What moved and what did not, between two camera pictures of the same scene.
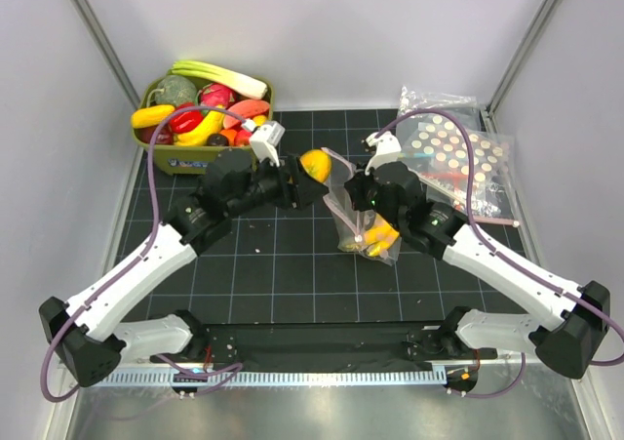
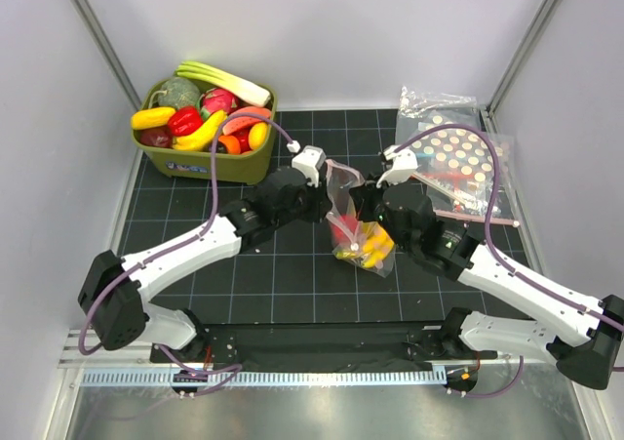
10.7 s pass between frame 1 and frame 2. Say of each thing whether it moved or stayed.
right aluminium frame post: stayed
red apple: moved
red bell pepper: stayed
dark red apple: stayed
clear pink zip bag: moved
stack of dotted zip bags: stayed
